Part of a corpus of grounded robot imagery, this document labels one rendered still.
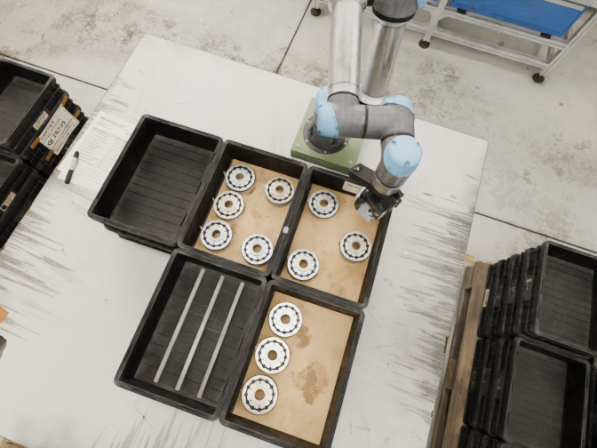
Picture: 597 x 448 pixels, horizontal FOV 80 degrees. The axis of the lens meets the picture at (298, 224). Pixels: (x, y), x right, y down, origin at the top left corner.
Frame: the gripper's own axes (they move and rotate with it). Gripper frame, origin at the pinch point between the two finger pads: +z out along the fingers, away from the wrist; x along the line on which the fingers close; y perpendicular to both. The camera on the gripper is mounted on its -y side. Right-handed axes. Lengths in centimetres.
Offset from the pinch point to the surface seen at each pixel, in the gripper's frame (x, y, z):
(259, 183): -19.7, -29.9, 16.5
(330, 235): -9.2, -0.7, 16.3
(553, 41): 196, -40, 70
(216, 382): -64, 18, 16
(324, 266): -17.1, 7.0, 16.2
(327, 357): -32.3, 30.7, 16.0
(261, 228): -27.8, -15.1, 16.3
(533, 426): 27, 102, 61
